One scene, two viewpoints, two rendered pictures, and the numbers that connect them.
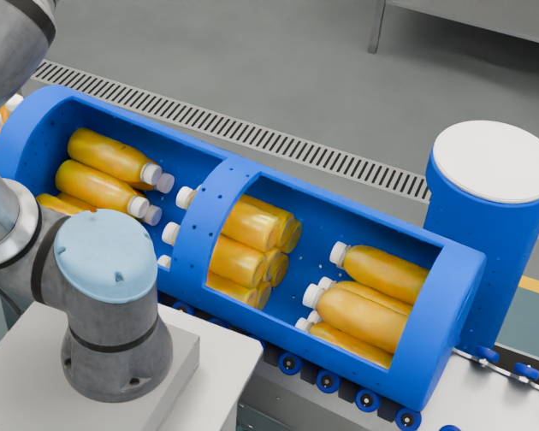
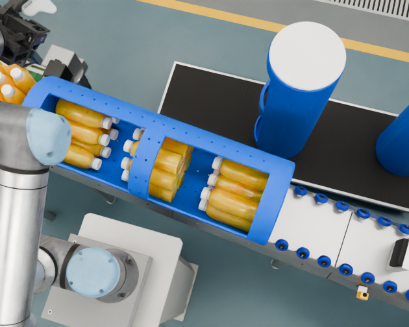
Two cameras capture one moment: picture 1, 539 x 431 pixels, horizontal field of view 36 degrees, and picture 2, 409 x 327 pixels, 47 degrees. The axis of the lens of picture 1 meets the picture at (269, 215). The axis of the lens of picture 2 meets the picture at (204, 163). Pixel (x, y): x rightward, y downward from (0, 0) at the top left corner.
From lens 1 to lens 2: 0.76 m
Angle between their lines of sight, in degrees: 31
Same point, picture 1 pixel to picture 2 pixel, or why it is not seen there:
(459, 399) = (287, 215)
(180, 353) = (141, 268)
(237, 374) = (171, 261)
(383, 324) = (242, 211)
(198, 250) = (141, 187)
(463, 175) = (287, 74)
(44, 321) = not seen: hidden behind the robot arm
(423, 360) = (262, 237)
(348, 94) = not seen: outside the picture
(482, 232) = (300, 100)
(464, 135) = (287, 38)
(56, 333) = not seen: hidden behind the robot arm
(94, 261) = (87, 286)
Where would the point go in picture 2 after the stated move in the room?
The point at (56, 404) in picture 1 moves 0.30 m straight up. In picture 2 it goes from (89, 307) to (52, 311)
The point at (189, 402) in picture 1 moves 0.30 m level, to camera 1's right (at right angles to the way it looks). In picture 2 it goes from (151, 280) to (252, 274)
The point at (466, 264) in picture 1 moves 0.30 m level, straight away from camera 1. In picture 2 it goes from (281, 187) to (304, 96)
